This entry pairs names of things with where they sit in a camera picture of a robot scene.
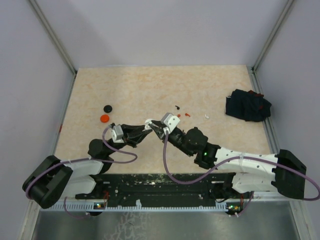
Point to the right aluminium frame post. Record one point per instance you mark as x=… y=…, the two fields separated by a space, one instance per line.
x=273 y=34

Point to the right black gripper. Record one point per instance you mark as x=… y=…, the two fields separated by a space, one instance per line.
x=159 y=130

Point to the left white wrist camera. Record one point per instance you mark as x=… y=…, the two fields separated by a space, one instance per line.
x=117 y=134

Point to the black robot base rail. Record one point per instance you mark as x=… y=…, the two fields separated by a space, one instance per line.
x=158 y=190

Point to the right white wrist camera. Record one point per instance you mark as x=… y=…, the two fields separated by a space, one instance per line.
x=170 y=121

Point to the aluminium frame post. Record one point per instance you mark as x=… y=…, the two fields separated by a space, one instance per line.
x=273 y=34
x=57 y=43

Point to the left aluminium frame post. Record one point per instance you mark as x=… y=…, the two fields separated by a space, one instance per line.
x=57 y=43

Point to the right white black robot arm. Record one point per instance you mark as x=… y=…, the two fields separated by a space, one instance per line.
x=282 y=172

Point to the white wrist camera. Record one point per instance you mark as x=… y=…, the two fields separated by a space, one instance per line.
x=117 y=134
x=170 y=121

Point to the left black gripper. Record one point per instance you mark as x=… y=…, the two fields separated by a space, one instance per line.
x=132 y=135

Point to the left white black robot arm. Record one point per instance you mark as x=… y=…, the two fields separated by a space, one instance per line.
x=55 y=179

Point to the dark navy crumpled cloth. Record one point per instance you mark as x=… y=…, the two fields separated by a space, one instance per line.
x=249 y=106

